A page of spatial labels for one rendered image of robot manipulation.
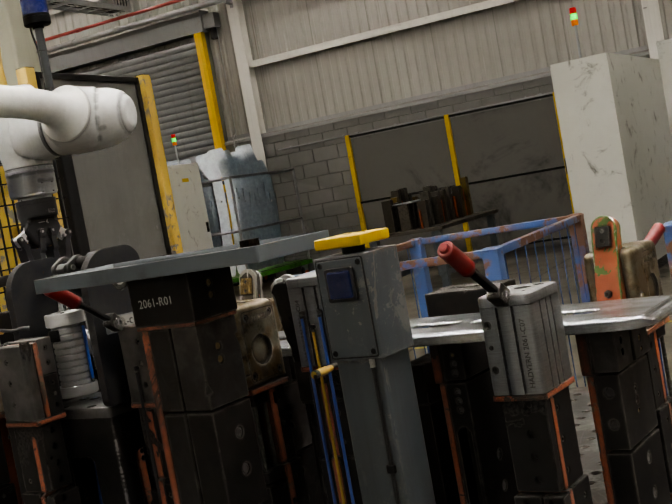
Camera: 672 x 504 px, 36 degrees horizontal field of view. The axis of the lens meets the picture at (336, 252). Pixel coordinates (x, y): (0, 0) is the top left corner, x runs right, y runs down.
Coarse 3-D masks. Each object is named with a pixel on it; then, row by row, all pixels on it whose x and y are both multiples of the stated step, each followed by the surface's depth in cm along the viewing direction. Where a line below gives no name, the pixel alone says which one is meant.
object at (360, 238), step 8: (352, 232) 116; (360, 232) 112; (368, 232) 110; (376, 232) 112; (384, 232) 113; (320, 240) 112; (328, 240) 111; (336, 240) 110; (344, 240) 110; (352, 240) 109; (360, 240) 109; (368, 240) 110; (376, 240) 111; (320, 248) 112; (328, 248) 111; (336, 248) 111; (344, 248) 112; (352, 248) 112; (360, 248) 112
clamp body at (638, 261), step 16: (592, 256) 147; (624, 256) 144; (640, 256) 146; (656, 256) 152; (592, 272) 147; (624, 272) 145; (640, 272) 146; (656, 272) 151; (592, 288) 148; (640, 288) 145; (656, 288) 151; (656, 336) 149; (656, 352) 148; (656, 368) 148; (656, 384) 147; (656, 400) 146
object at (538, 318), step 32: (512, 288) 123; (544, 288) 120; (512, 320) 118; (544, 320) 119; (512, 352) 118; (544, 352) 118; (512, 384) 119; (544, 384) 117; (512, 416) 120; (544, 416) 118; (512, 448) 121; (544, 448) 119; (576, 448) 123; (544, 480) 119; (576, 480) 123
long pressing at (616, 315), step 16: (576, 304) 142; (592, 304) 140; (608, 304) 137; (624, 304) 135; (640, 304) 132; (656, 304) 130; (416, 320) 156; (432, 320) 153; (448, 320) 150; (464, 320) 147; (480, 320) 145; (576, 320) 127; (592, 320) 125; (608, 320) 124; (624, 320) 123; (640, 320) 123; (656, 320) 124; (416, 336) 139; (432, 336) 137; (448, 336) 136; (464, 336) 135; (480, 336) 133; (288, 352) 151
